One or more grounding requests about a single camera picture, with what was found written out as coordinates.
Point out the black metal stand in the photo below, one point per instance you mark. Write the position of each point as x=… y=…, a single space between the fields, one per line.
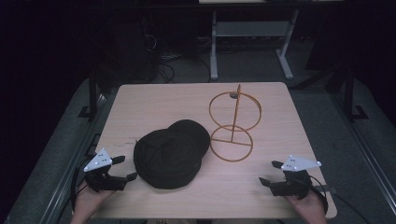
x=350 y=93
x=92 y=93

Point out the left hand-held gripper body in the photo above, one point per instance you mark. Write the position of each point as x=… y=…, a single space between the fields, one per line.
x=100 y=174

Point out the black cap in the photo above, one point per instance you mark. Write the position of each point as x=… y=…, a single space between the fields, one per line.
x=170 y=154

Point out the person's left hand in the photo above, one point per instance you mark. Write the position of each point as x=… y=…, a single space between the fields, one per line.
x=90 y=202

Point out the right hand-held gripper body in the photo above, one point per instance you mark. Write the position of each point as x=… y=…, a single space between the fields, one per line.
x=294 y=177

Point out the white metal table frame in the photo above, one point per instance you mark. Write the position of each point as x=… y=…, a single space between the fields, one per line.
x=249 y=34

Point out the person's right hand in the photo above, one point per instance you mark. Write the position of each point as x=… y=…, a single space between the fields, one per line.
x=308 y=208

